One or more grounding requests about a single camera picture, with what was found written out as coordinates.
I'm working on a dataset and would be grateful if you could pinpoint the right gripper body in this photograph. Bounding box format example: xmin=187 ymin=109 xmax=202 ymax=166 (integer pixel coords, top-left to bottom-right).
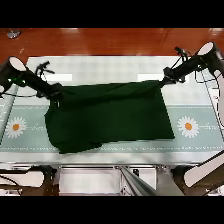
xmin=162 ymin=66 xmax=178 ymax=84

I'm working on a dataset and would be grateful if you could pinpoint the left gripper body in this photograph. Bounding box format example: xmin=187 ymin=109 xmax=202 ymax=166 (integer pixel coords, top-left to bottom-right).
xmin=47 ymin=82 xmax=64 ymax=101

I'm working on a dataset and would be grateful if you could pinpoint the dark green T-shirt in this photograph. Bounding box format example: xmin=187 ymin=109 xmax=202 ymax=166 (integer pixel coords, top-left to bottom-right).
xmin=44 ymin=79 xmax=176 ymax=155

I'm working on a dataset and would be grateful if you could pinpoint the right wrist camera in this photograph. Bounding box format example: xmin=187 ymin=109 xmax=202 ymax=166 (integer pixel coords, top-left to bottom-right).
xmin=174 ymin=46 xmax=193 ymax=66

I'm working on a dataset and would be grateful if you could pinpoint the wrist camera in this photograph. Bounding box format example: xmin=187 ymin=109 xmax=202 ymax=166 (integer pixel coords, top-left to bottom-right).
xmin=174 ymin=46 xmax=193 ymax=66
xmin=35 ymin=60 xmax=56 ymax=80

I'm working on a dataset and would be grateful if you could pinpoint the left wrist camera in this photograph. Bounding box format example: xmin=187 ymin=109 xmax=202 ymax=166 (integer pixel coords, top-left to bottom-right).
xmin=35 ymin=60 xmax=56 ymax=80

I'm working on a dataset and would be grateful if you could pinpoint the black cable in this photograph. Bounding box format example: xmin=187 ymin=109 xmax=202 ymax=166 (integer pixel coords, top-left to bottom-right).
xmin=193 ymin=65 xmax=216 ymax=84

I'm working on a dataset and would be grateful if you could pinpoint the silver frame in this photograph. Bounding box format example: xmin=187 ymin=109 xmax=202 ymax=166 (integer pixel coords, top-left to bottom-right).
xmin=0 ymin=161 xmax=224 ymax=197

